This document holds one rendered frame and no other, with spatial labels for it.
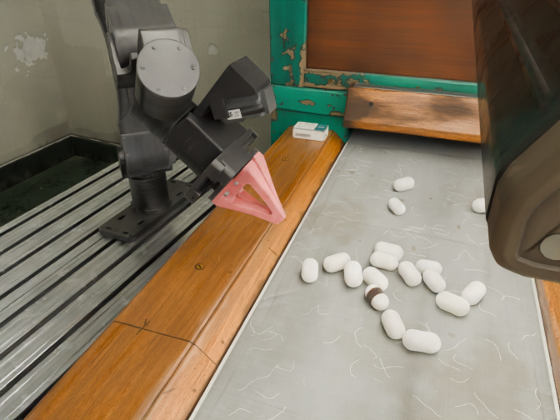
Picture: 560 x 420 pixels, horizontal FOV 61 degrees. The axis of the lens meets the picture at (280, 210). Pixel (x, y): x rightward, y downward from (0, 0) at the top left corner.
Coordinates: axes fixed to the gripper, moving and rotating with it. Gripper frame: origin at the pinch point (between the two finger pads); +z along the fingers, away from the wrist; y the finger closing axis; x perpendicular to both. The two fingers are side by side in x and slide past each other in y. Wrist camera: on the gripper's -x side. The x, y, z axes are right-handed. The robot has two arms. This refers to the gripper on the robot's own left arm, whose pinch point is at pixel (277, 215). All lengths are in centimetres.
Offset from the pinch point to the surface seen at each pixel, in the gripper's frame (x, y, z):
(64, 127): 161, 151, -94
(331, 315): 0.8, -5.6, 11.3
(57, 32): 118, 153, -120
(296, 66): 2.0, 42.6, -12.7
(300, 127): 7.3, 36.0, -4.2
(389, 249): -3.6, 6.1, 13.5
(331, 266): 0.7, 1.0, 9.1
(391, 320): -4.7, -6.3, 14.9
